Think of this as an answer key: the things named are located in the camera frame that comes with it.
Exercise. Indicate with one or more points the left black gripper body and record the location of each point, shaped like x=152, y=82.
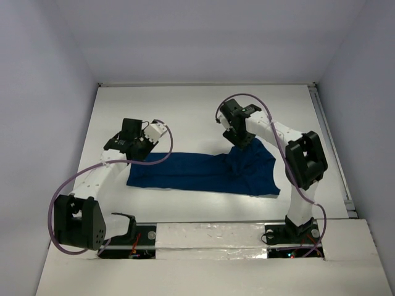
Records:
x=139, y=151

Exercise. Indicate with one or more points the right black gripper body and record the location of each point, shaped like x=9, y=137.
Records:
x=240, y=137

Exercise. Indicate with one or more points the blue printed t-shirt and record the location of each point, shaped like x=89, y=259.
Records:
x=247, y=172

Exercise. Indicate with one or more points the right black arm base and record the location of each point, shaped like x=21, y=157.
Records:
x=280, y=244

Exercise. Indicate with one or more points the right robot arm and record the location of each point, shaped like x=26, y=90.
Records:
x=302, y=153

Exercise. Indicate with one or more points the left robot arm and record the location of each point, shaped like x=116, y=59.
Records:
x=88, y=218

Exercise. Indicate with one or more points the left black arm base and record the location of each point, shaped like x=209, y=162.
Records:
x=141, y=246

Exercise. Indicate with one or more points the silver foil covered panel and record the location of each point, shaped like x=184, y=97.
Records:
x=210, y=241

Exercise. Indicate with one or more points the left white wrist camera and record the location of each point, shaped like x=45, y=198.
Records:
x=154, y=131

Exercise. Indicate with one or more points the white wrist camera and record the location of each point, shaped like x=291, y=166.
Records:
x=154, y=131
x=221, y=119

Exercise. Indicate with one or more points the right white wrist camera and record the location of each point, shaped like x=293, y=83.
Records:
x=221, y=119

